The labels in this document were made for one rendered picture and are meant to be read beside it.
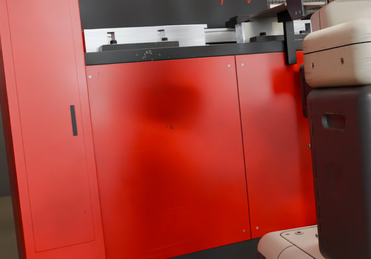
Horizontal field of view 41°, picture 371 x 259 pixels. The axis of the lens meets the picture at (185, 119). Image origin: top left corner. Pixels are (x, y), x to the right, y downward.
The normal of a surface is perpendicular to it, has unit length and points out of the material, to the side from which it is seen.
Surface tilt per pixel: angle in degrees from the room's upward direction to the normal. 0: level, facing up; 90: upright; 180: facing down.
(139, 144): 90
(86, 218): 90
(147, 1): 90
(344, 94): 63
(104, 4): 90
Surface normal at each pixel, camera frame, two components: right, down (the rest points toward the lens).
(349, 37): -0.97, 0.11
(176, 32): 0.37, 0.02
